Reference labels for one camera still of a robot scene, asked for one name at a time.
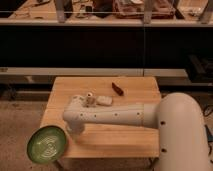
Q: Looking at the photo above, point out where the red tool tray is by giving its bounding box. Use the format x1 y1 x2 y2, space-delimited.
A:
113 0 175 19

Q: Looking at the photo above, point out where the white figurine bottle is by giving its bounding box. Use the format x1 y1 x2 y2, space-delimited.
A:
84 92 96 107

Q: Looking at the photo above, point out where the green ceramic bowl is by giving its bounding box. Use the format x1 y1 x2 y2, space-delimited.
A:
27 125 67 164

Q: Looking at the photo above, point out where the white soap bar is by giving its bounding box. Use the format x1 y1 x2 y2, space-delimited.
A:
96 96 113 106

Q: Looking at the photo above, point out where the wooden folding table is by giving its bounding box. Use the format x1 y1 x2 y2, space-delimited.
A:
41 77 161 158

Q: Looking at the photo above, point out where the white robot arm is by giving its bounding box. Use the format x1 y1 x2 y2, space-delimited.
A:
63 93 213 171

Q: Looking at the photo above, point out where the long workbench shelf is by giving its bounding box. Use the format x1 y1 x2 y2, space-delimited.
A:
0 0 213 27

